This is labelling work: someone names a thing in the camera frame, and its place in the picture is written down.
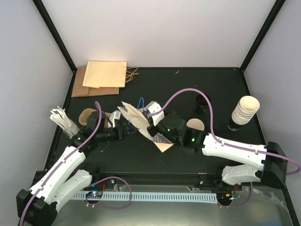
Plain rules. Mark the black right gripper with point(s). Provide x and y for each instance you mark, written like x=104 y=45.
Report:
x=151 y=131

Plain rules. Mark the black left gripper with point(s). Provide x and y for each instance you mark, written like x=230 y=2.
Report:
x=125 y=133

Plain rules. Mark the blue checkered paper bag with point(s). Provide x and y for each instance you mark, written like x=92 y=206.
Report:
x=137 y=117

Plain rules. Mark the brown pulp cup carrier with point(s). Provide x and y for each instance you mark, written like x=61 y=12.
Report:
x=83 y=117

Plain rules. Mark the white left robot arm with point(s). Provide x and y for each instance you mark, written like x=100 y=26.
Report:
x=40 y=205

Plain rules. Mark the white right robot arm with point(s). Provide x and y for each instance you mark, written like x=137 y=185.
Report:
x=257 y=163

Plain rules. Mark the white paper coffee cup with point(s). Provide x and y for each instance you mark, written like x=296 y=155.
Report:
x=195 y=124

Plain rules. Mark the stack of black lids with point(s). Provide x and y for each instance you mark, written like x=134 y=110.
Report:
x=201 y=104

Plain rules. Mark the white wrapped stirrers bundle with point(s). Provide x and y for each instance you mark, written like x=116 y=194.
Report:
x=60 y=117

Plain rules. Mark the light tan paper bag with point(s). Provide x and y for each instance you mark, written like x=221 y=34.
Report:
x=102 y=74

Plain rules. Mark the brown kraft paper bag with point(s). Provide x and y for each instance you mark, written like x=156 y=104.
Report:
x=79 y=90

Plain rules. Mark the small electronics board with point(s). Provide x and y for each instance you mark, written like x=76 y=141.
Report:
x=94 y=194

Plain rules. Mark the stack of white paper cups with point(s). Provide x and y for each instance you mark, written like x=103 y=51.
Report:
x=245 y=110

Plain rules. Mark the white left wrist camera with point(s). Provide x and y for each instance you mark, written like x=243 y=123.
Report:
x=114 y=118

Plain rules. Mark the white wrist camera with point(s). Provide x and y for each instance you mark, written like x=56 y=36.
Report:
x=152 y=112
x=114 y=118

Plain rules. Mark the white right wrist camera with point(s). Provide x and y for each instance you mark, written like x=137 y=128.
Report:
x=152 y=112

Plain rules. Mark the light blue slotted cable duct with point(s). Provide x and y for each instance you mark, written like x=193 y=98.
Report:
x=150 y=197

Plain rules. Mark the black corner frame post left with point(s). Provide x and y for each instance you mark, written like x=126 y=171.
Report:
x=54 y=32

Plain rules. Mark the black corner frame post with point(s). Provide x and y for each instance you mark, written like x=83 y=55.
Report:
x=54 y=32
x=262 y=33

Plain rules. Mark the black corner frame post right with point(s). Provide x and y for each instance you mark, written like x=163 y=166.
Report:
x=262 y=33

